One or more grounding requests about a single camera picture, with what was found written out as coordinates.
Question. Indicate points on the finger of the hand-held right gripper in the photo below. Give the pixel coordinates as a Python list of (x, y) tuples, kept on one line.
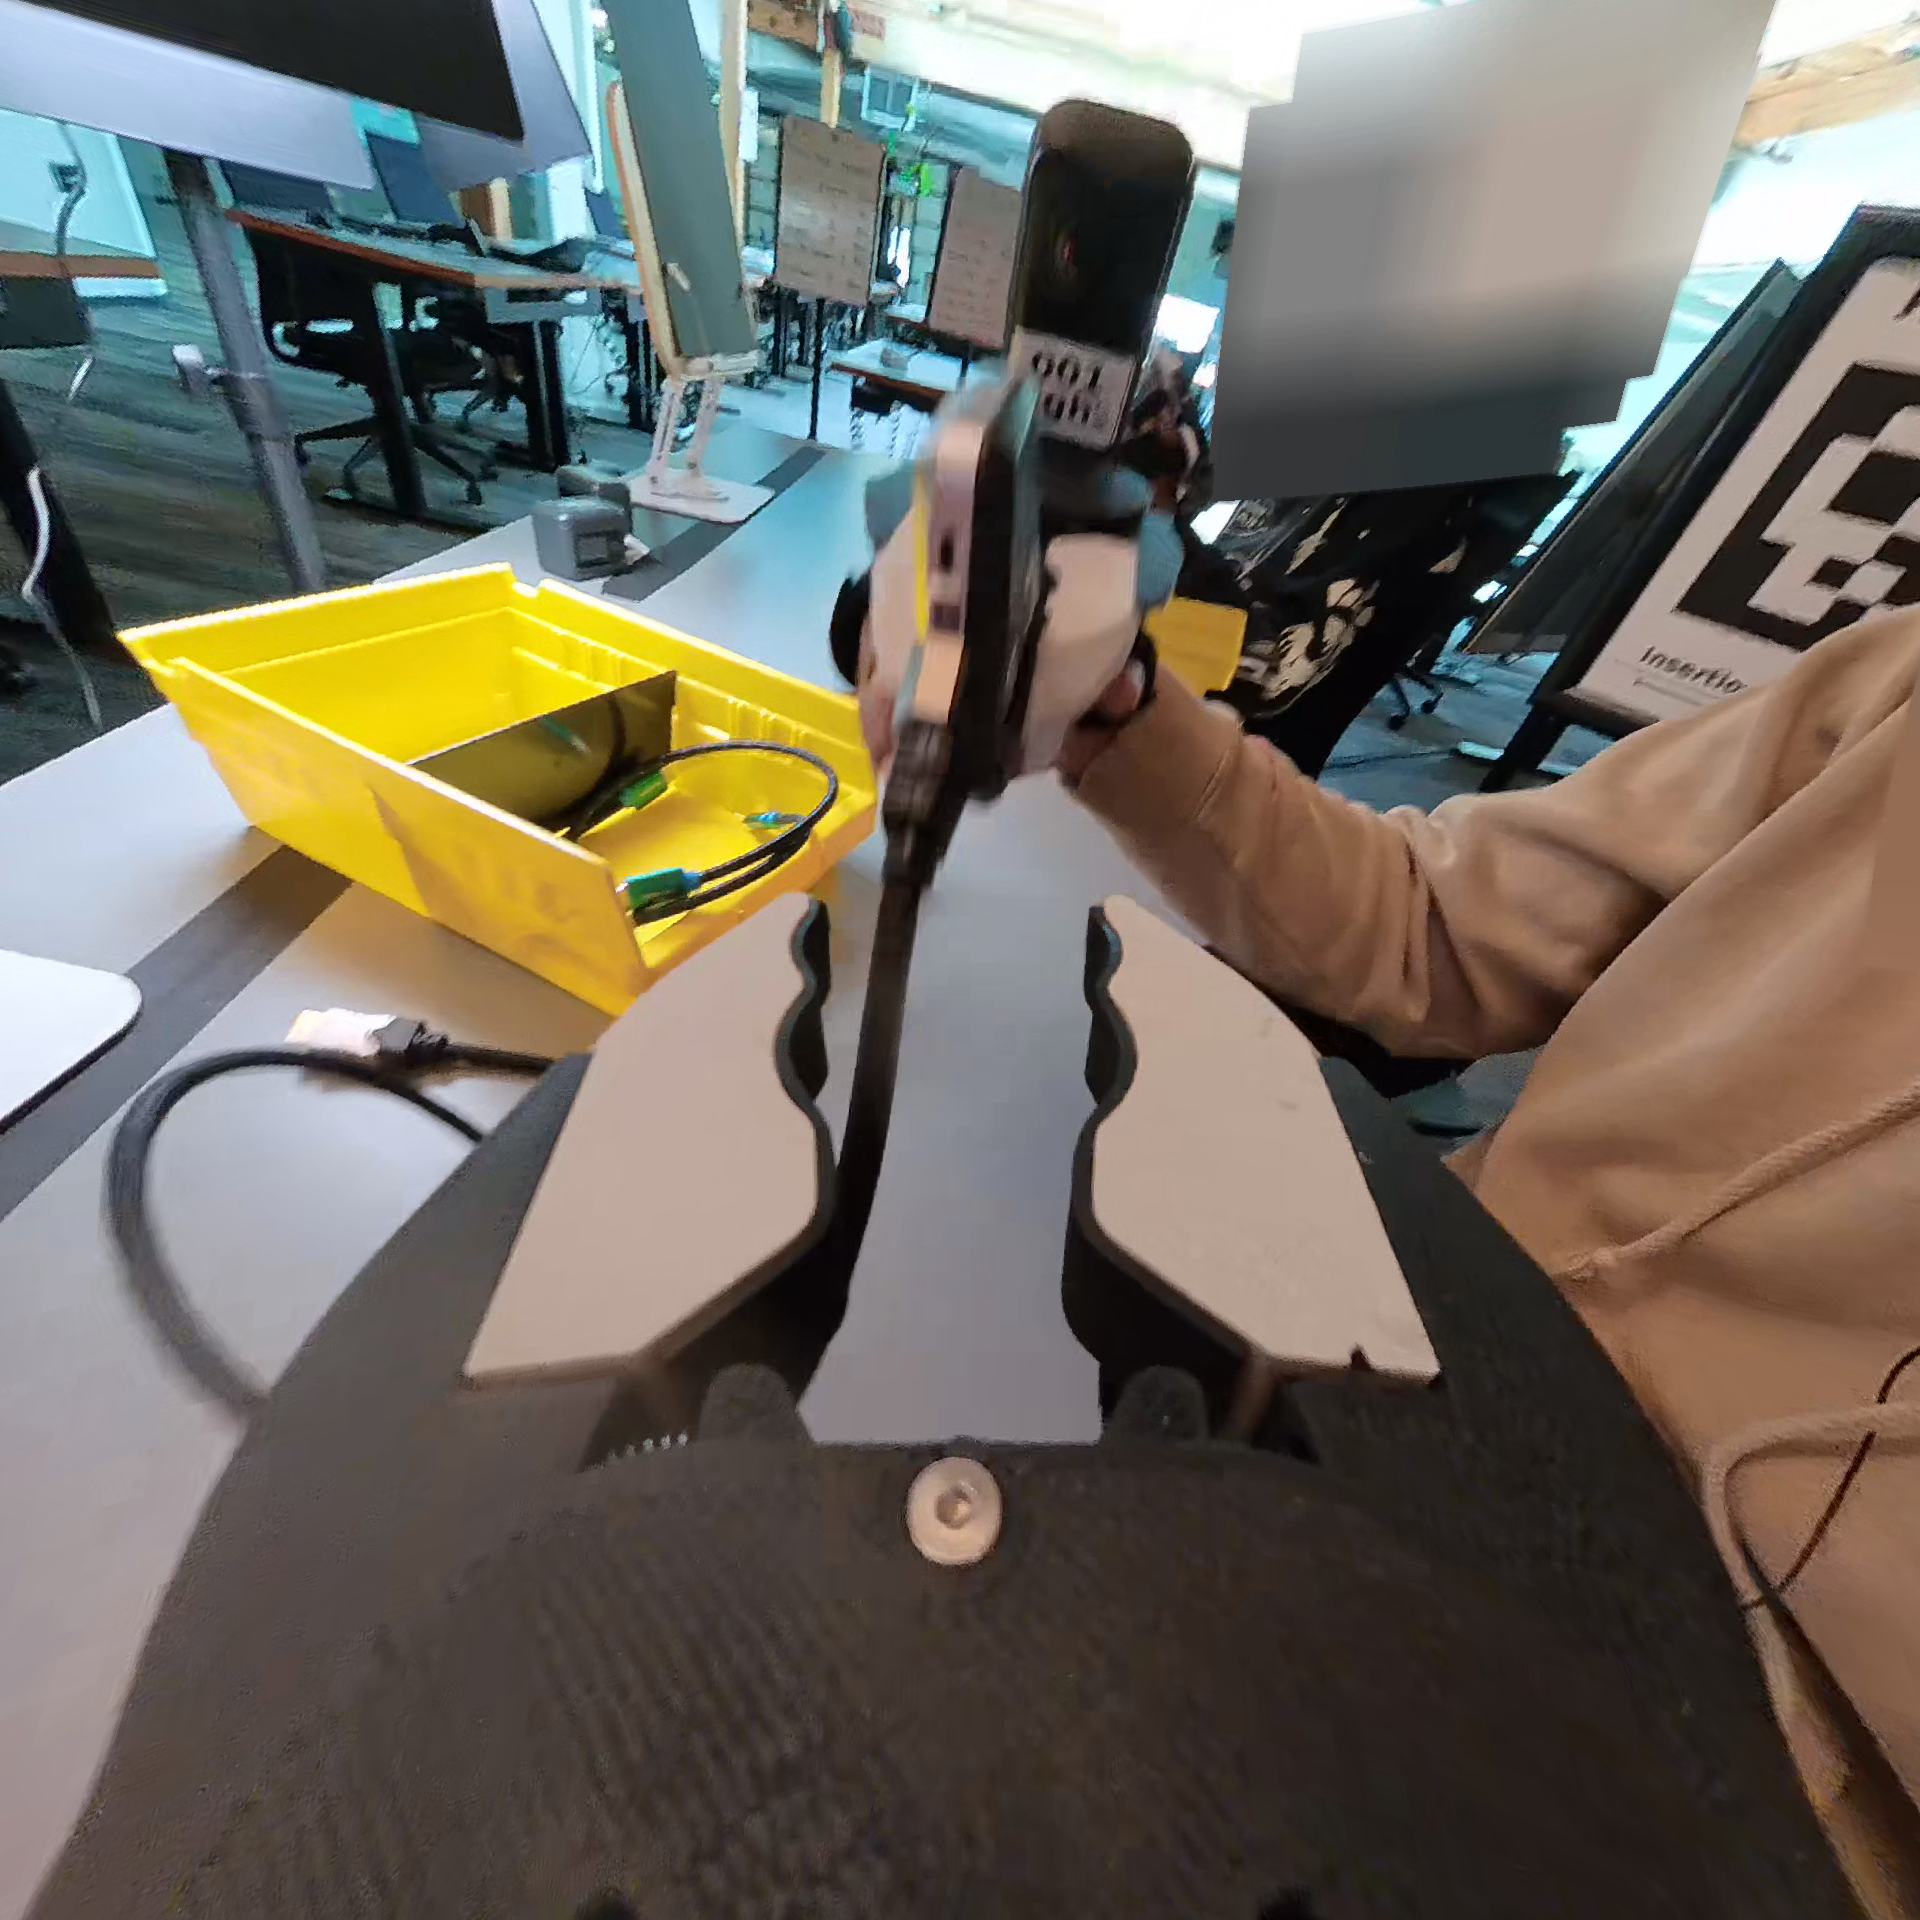
[(899, 631), (1086, 631)]

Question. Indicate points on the person's beige hoodie torso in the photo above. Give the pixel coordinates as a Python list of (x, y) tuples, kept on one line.
[(1769, 1272)]

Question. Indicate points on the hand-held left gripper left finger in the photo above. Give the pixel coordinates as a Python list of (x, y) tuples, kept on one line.
[(659, 1183)]

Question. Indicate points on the black chair armrest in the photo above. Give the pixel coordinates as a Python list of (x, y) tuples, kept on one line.
[(1426, 1088)]

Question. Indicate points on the tilted table grey leg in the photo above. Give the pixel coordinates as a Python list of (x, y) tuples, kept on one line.
[(238, 92)]

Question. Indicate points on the dark board on legs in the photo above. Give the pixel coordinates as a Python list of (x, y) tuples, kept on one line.
[(971, 263), (829, 210)]

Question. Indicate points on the small grey device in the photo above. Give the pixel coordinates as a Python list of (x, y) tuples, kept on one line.
[(590, 486), (580, 535)]

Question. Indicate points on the person's right forearm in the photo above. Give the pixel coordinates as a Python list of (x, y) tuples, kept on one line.
[(1502, 902)]

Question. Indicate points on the black bin divider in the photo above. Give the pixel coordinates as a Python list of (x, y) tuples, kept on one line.
[(542, 750)]

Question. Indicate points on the black monitor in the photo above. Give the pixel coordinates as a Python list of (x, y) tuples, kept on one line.
[(1652, 480)]

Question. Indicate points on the yellow plastic bin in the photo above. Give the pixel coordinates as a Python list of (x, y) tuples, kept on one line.
[(300, 723), (1200, 647)]

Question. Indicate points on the grey usb hub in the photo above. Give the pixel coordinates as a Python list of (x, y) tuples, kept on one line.
[(988, 601)]

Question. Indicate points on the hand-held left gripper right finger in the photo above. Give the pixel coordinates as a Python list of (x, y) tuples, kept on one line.
[(1244, 1200)]

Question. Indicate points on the wooden desk black legs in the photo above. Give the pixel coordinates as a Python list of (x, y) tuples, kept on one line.
[(74, 267), (405, 257)]

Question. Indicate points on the framed marker sign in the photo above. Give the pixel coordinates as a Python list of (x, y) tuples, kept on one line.
[(1801, 528)]

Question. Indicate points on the black office chair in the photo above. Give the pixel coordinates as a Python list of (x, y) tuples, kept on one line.
[(374, 347)]

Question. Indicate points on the black board wooden edge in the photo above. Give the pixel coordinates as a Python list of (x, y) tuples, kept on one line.
[(684, 179)]

